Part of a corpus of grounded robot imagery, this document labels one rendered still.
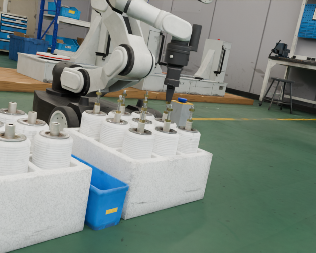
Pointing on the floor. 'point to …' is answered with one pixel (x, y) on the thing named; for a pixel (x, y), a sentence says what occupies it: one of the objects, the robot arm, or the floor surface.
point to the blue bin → (104, 199)
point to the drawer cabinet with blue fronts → (1, 46)
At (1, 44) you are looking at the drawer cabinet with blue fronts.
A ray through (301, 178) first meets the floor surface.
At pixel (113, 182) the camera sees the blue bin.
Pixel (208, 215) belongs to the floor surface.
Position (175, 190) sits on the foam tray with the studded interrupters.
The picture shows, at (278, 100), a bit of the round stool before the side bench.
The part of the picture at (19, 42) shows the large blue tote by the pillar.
